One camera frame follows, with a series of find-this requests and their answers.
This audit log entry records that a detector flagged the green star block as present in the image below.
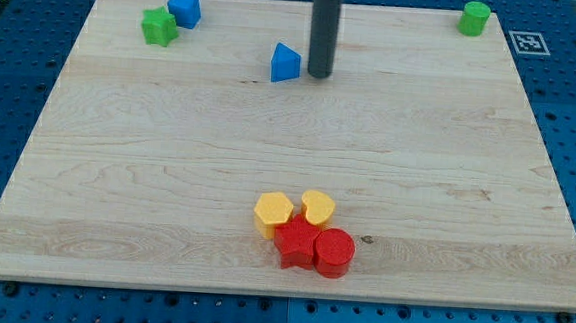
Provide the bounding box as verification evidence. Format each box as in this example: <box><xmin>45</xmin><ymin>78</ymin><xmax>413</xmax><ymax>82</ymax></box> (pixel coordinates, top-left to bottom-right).
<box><xmin>141</xmin><ymin>6</ymin><xmax>179</xmax><ymax>47</ymax></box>

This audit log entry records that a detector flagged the green cylinder block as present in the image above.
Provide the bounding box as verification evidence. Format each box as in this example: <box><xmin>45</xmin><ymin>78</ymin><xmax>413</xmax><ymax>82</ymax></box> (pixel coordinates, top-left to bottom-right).
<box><xmin>457</xmin><ymin>1</ymin><xmax>492</xmax><ymax>37</ymax></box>

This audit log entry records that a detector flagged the red star block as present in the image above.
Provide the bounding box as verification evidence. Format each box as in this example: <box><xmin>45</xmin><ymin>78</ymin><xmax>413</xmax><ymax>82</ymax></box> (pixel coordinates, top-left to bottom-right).
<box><xmin>274</xmin><ymin>214</ymin><xmax>321</xmax><ymax>270</ymax></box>

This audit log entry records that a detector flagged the yellow heart block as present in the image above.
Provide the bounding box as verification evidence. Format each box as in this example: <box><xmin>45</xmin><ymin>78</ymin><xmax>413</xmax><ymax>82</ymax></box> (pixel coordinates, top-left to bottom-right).
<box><xmin>301</xmin><ymin>190</ymin><xmax>336</xmax><ymax>230</ymax></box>

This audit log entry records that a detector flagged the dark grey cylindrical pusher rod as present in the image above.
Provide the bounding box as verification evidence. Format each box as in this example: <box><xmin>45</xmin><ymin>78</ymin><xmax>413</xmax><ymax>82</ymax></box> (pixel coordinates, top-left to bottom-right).
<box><xmin>308</xmin><ymin>0</ymin><xmax>344</xmax><ymax>79</ymax></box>

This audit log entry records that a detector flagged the white fiducial marker tag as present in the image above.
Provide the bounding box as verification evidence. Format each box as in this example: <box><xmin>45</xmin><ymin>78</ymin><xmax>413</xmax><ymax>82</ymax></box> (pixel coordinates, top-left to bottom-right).
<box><xmin>509</xmin><ymin>31</ymin><xmax>550</xmax><ymax>56</ymax></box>

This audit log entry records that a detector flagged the red cylinder block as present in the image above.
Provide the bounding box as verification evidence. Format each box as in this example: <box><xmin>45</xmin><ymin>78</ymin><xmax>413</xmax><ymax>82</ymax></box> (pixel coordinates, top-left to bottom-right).
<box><xmin>314</xmin><ymin>228</ymin><xmax>356</xmax><ymax>279</ymax></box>

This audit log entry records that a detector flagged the blue triangle block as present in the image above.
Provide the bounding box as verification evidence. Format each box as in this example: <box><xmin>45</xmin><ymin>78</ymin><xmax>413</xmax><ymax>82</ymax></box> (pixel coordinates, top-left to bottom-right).
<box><xmin>270</xmin><ymin>43</ymin><xmax>301</xmax><ymax>83</ymax></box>

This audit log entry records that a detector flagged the wooden board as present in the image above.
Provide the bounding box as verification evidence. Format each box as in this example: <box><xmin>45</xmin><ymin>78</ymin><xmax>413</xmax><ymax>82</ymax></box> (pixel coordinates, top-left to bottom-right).
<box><xmin>0</xmin><ymin>0</ymin><xmax>576</xmax><ymax>313</ymax></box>

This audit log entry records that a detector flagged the blue cube block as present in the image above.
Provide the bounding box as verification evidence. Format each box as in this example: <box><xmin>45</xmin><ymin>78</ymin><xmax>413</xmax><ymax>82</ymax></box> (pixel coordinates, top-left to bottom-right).
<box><xmin>167</xmin><ymin>0</ymin><xmax>201</xmax><ymax>29</ymax></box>

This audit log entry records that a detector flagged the yellow hexagon block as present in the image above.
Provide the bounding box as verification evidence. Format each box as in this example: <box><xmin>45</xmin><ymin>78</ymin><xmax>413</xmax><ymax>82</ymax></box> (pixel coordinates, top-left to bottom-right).
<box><xmin>253</xmin><ymin>192</ymin><xmax>294</xmax><ymax>240</ymax></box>

